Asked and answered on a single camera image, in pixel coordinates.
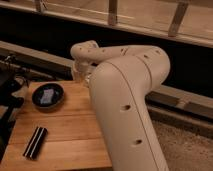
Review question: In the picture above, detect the black white striped box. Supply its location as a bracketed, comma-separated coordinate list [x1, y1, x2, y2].
[23, 127, 48, 160]

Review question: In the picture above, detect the black tripod equipment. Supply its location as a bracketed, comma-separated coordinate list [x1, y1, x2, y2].
[0, 55, 28, 161]

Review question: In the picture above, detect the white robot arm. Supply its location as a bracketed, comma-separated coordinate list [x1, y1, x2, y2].
[70, 41, 170, 171]

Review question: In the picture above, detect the wooden railing frame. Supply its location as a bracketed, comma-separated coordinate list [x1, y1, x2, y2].
[0, 0, 213, 48]

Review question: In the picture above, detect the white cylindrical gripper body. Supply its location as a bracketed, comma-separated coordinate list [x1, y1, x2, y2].
[72, 60, 94, 84]

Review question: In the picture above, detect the black round plate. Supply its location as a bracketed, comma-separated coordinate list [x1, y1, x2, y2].
[32, 83, 64, 109]

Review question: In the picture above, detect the blue sponge on plate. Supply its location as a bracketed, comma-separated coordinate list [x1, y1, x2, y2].
[40, 89, 54, 104]

